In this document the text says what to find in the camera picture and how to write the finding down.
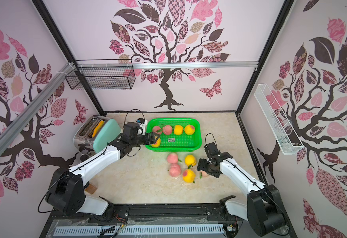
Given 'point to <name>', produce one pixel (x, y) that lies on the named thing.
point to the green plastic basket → (184, 143)
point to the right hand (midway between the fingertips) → (204, 172)
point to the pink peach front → (155, 128)
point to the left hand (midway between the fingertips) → (154, 138)
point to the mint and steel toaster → (93, 134)
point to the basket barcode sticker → (171, 140)
